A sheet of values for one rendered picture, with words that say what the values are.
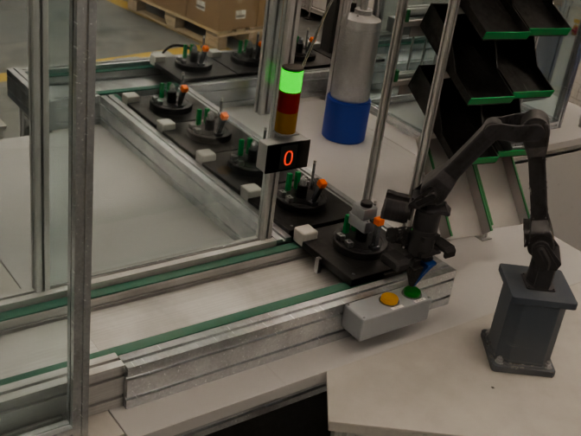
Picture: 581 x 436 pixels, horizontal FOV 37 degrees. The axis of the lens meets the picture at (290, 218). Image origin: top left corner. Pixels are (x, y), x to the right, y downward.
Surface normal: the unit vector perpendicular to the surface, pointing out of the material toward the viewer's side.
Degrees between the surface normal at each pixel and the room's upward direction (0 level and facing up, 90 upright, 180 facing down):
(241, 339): 90
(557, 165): 90
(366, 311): 0
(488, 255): 0
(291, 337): 90
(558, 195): 90
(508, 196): 45
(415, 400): 0
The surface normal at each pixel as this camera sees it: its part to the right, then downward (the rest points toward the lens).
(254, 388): 0.12, -0.88
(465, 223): 0.39, -0.29
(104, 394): 0.57, 0.44
